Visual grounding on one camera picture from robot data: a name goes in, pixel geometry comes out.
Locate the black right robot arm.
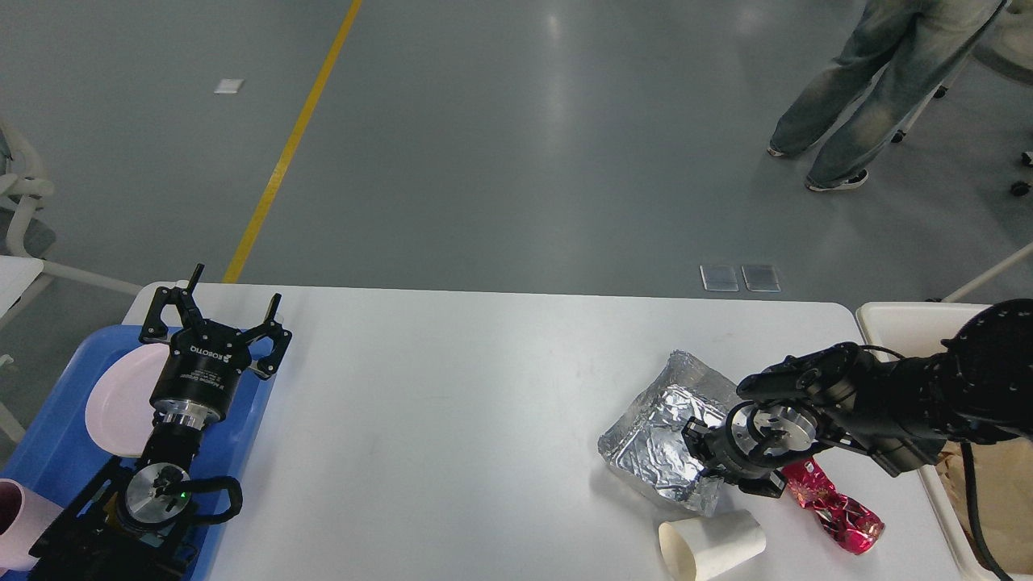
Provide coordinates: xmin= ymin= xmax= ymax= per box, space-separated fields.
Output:
xmin=682 ymin=299 xmax=1032 ymax=580

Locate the person in jeans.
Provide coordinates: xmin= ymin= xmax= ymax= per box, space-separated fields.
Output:
xmin=766 ymin=1 xmax=1005 ymax=192

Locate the blue plastic tray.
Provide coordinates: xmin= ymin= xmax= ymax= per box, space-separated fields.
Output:
xmin=2 ymin=326 xmax=269 ymax=580

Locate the brown paper bag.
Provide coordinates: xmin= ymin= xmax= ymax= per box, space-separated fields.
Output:
xmin=936 ymin=438 xmax=1032 ymax=580

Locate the pink ribbed cup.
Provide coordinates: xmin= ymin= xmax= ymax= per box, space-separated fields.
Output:
xmin=1 ymin=479 xmax=63 ymax=574

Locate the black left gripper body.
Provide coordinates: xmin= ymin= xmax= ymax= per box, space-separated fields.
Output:
xmin=148 ymin=322 xmax=253 ymax=427

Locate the white waste bin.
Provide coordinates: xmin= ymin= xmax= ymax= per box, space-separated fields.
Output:
xmin=856 ymin=302 xmax=988 ymax=580

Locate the white paper cup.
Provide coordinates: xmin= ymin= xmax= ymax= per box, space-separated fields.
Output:
xmin=658 ymin=510 xmax=766 ymax=580

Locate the red crushed can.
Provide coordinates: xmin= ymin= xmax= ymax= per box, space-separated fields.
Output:
xmin=781 ymin=458 xmax=885 ymax=555

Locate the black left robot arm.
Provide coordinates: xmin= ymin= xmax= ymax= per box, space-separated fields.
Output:
xmin=28 ymin=265 xmax=292 ymax=580

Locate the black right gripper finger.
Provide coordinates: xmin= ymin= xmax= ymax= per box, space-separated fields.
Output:
xmin=730 ymin=470 xmax=788 ymax=499
xmin=681 ymin=416 xmax=713 ymax=470

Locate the white office chair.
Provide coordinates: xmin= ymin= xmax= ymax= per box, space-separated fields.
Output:
xmin=1 ymin=120 xmax=143 ymax=295

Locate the pink plate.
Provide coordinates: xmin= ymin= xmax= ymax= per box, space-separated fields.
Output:
xmin=85 ymin=343 xmax=169 ymax=458

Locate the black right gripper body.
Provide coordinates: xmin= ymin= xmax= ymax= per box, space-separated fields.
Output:
xmin=705 ymin=403 xmax=819 ymax=484

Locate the white wheeled stand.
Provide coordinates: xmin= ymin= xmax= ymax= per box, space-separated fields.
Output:
xmin=888 ymin=0 xmax=1033 ymax=198

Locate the white side table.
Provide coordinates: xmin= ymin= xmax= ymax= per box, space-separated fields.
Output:
xmin=0 ymin=255 xmax=46 ymax=445

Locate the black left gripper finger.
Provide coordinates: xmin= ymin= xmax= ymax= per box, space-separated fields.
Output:
xmin=237 ymin=293 xmax=292 ymax=380
xmin=139 ymin=262 xmax=211 ymax=345

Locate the aluminium foil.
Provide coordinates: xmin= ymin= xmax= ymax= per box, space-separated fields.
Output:
xmin=597 ymin=350 xmax=739 ymax=517

